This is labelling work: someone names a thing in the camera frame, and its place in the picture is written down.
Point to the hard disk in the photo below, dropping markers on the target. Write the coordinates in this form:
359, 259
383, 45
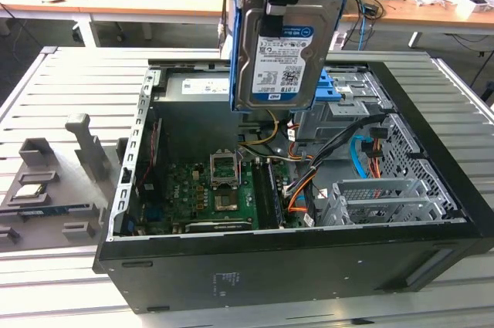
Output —
278, 73

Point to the empty blue disk carrier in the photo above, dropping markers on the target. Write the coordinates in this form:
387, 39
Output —
328, 85

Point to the metal disk bay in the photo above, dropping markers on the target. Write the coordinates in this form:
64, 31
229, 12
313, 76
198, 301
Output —
347, 109

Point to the grey power supply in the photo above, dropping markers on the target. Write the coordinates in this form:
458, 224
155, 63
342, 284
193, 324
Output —
200, 86

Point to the small white box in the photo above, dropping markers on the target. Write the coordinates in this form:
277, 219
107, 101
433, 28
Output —
472, 4

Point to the black RAM slot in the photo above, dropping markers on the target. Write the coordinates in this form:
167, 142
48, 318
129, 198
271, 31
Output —
264, 193
278, 198

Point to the metal drive cage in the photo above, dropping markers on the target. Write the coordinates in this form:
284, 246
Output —
335, 204

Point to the green motherboard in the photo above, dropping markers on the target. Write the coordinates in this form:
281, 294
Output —
193, 189

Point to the CPU socket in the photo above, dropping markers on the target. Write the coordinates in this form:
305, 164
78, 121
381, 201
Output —
227, 203

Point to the black graphics card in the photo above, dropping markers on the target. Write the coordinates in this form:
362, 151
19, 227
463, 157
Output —
220, 226

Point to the grey parts rack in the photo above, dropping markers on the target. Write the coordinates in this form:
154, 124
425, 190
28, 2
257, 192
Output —
92, 158

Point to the black PC case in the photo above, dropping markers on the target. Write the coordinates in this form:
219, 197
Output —
270, 270

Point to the silver CPU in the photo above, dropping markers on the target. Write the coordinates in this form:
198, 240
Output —
30, 191

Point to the green RAM stick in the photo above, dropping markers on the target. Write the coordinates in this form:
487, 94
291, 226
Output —
46, 212

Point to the wooden desk white frame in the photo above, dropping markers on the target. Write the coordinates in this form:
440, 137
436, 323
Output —
127, 2
420, 13

